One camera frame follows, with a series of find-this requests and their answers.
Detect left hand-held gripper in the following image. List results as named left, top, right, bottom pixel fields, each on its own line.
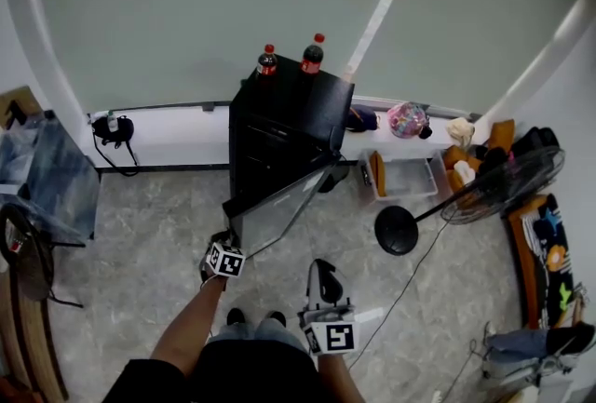
left=199, top=228, right=247, bottom=284

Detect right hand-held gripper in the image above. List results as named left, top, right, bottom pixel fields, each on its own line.
left=297, top=258, right=359, bottom=356

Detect black mini fridge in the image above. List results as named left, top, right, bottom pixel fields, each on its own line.
left=227, top=54, right=356, bottom=209

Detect person's left forearm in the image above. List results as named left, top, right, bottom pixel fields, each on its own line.
left=149, top=275, right=230, bottom=378

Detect black shoulder bag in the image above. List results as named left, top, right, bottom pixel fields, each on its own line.
left=90, top=112, right=140, bottom=178

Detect person's right forearm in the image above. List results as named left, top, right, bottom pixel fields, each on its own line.
left=316, top=352, right=369, bottom=403

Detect white window ledge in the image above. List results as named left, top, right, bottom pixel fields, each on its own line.
left=88, top=96, right=481, bottom=169

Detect person's black shirt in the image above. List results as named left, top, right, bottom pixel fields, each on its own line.
left=101, top=338, right=322, bottom=403

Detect orange flat pouch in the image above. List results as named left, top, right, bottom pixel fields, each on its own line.
left=370, top=150, right=388, bottom=198

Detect clear plastic storage bin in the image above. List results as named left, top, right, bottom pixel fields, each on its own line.
left=427, top=148, right=485, bottom=195
left=358, top=148, right=440, bottom=207

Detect small cola bottle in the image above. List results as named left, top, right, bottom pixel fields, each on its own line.
left=254, top=44, right=278, bottom=81

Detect navy blue pouch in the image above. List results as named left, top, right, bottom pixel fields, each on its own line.
left=346, top=104, right=381, bottom=133

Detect grey-blue garment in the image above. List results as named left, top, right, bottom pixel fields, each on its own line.
left=483, top=327, right=553, bottom=360

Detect dark brown chair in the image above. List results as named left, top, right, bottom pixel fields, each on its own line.
left=0, top=203, right=85, bottom=310

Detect large cola bottle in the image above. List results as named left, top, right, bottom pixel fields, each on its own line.
left=298, top=33, right=326, bottom=76

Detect cream cloth bundle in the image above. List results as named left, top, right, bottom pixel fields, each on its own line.
left=445, top=116, right=476, bottom=149

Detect orange-edged patterned mat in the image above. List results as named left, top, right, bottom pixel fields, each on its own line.
left=506, top=194, right=578, bottom=331

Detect wooden planks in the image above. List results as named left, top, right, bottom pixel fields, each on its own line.
left=0, top=270, right=69, bottom=403

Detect brown cardboard sheet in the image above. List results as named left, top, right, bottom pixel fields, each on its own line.
left=0, top=85, right=46, bottom=130

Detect black garment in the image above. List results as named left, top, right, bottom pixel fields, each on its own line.
left=544, top=321, right=596, bottom=356

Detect black backpack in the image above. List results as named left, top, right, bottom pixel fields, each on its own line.
left=511, top=126, right=560, bottom=160

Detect narrow grey roller blind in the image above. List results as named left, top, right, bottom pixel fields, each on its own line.
left=344, top=0, right=588, bottom=118

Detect black fan power cable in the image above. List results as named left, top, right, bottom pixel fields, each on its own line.
left=346, top=219, right=451, bottom=369

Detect black pedestal fan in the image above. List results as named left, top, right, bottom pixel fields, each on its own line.
left=374, top=145, right=567, bottom=257

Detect black metal bracket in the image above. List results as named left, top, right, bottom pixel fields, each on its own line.
left=4, top=101, right=29, bottom=130

